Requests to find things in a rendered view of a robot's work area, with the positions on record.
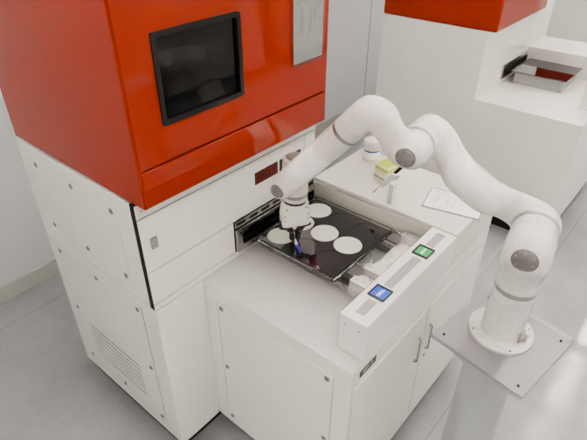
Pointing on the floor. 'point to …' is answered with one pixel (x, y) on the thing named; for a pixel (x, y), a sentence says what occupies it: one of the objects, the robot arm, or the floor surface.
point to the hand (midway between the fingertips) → (294, 236)
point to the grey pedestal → (478, 400)
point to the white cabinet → (397, 349)
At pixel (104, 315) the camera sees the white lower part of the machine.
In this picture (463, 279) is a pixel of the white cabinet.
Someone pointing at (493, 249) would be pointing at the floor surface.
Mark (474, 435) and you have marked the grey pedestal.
